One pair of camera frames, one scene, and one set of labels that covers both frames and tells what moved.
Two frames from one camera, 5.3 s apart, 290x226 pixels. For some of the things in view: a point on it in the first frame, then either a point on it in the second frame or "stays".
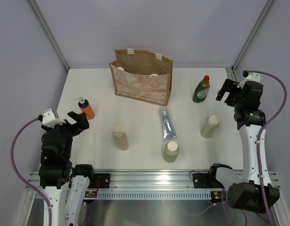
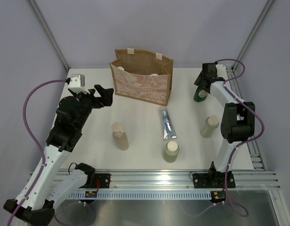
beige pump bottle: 119,137 stays
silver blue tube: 168,129 stays
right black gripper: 229,86 -> 199,79
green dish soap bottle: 202,90 stays
